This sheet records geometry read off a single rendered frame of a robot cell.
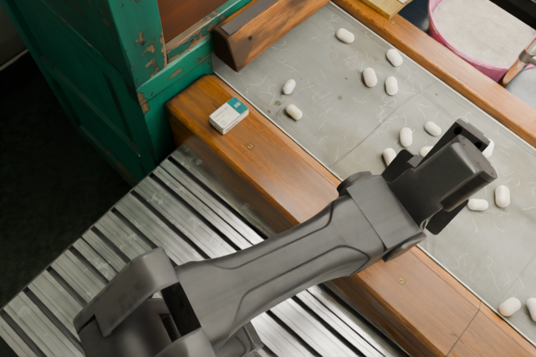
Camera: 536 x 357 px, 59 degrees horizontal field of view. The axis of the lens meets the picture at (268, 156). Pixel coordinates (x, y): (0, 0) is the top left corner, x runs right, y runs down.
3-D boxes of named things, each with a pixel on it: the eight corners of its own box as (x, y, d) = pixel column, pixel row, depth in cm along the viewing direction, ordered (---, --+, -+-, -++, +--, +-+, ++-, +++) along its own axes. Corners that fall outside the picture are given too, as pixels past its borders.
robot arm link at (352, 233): (385, 158, 47) (74, 280, 31) (442, 233, 44) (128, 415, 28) (332, 215, 57) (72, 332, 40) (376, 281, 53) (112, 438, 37)
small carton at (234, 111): (223, 135, 79) (222, 129, 77) (209, 122, 80) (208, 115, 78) (248, 114, 81) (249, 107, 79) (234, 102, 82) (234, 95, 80)
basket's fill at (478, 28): (492, 106, 95) (506, 89, 90) (403, 42, 102) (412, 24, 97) (544, 46, 104) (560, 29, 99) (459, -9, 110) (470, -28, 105)
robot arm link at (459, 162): (455, 122, 52) (417, 115, 42) (510, 185, 49) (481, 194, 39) (378, 184, 57) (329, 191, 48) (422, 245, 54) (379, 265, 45)
